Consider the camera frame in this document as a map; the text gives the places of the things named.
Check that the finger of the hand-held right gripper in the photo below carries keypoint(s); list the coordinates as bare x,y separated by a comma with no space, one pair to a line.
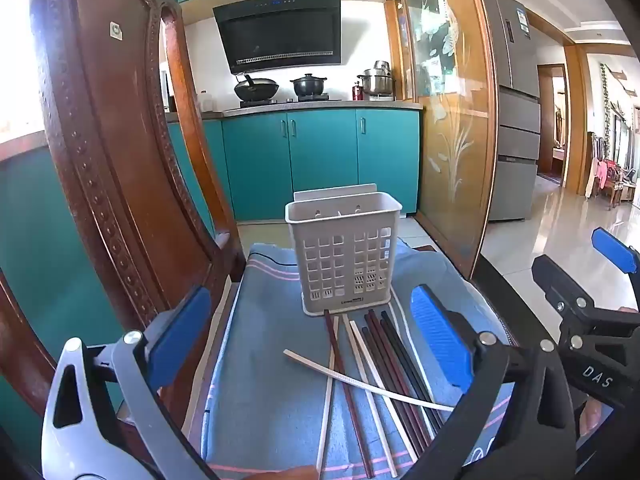
616,251
560,285

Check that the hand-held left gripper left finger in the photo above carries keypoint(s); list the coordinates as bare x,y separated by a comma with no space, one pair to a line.
180,332

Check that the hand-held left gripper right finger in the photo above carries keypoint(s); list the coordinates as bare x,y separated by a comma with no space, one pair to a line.
440,340

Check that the black chopstick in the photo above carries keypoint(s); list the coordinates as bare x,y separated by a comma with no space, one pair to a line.
411,367

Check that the red-brown chopstick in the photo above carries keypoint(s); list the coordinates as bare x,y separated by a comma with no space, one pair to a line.
350,405

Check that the white plastic utensil basket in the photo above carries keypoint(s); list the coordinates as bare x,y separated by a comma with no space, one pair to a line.
345,260

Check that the person's right hand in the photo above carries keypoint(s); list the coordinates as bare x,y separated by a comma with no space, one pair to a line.
597,420

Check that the distant wooden furniture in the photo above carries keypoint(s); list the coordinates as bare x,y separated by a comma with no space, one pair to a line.
620,180

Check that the blue striped towel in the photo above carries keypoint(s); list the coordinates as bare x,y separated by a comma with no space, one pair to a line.
270,400

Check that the hanging vine decoration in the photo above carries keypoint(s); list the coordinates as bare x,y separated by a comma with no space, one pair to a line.
606,100

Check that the grey refrigerator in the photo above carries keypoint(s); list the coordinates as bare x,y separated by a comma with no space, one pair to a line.
517,135

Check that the etched glass sliding door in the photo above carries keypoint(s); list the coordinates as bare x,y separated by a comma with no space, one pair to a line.
450,135

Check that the carved wooden chair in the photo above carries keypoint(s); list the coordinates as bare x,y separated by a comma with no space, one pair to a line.
100,135

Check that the teal base cabinet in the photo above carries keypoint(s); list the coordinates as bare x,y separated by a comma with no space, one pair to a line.
320,160

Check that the white plastic jug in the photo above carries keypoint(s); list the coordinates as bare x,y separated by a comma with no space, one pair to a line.
206,101

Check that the blue refrigerator label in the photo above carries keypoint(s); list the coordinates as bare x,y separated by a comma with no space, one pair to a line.
522,21

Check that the black gas stove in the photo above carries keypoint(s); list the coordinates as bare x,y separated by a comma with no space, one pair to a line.
290,102

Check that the black wok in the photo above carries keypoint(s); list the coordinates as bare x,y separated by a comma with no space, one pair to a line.
257,89

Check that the red bottle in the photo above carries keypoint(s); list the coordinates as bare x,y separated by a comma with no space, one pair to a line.
358,92

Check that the grey kitchen countertop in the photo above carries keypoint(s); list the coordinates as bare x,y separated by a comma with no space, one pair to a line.
320,106

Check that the large stainless steel pot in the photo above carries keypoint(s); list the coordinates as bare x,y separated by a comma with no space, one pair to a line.
376,84

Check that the small stainless steel pot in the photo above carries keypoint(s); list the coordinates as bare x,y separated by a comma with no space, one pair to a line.
381,67

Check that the black cooking pot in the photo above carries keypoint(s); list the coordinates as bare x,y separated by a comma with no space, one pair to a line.
310,86

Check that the black range hood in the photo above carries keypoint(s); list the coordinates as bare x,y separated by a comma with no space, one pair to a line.
280,30

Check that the wooden door frame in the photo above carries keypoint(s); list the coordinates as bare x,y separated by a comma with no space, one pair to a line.
567,120

